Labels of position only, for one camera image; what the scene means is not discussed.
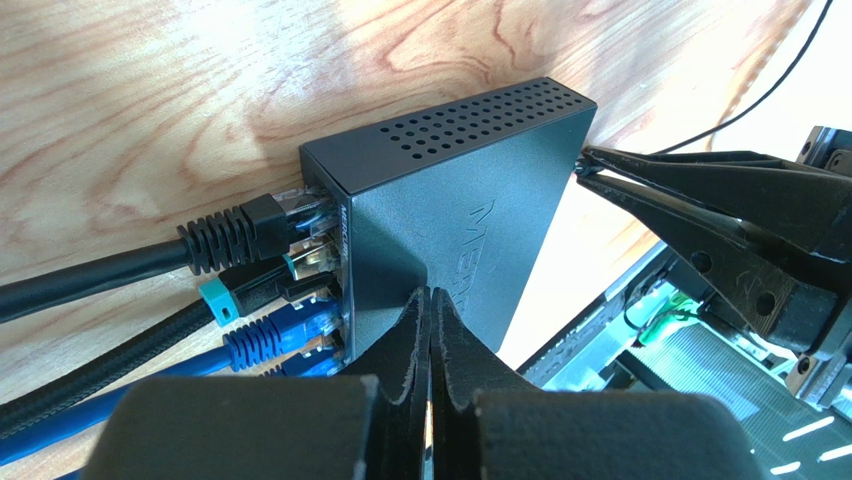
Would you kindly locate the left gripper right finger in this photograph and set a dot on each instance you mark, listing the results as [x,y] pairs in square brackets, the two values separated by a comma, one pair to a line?
[491,423]

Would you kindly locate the aluminium frame rail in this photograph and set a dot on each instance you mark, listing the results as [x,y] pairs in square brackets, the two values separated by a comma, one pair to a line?
[788,438]

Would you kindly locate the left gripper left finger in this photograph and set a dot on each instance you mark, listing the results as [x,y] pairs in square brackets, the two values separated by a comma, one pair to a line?
[365,422]

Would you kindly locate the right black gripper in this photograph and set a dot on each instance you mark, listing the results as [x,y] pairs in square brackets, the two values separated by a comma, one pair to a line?
[808,207]

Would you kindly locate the black network switch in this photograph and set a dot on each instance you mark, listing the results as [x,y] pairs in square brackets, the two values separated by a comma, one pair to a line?
[459,196]

